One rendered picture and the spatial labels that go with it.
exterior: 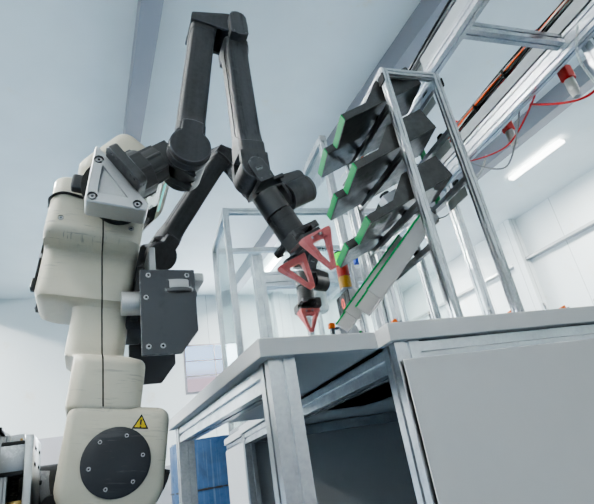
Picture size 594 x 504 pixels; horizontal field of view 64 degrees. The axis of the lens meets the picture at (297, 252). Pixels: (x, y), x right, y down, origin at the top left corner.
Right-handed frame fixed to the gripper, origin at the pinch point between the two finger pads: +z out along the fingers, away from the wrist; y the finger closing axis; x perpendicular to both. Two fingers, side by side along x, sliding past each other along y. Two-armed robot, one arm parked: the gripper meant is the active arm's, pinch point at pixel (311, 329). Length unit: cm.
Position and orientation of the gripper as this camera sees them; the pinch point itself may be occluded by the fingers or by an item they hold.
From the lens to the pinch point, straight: 155.4
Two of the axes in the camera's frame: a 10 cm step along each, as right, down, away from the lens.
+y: -2.8, 4.4, 8.6
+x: -9.5, 0.1, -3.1
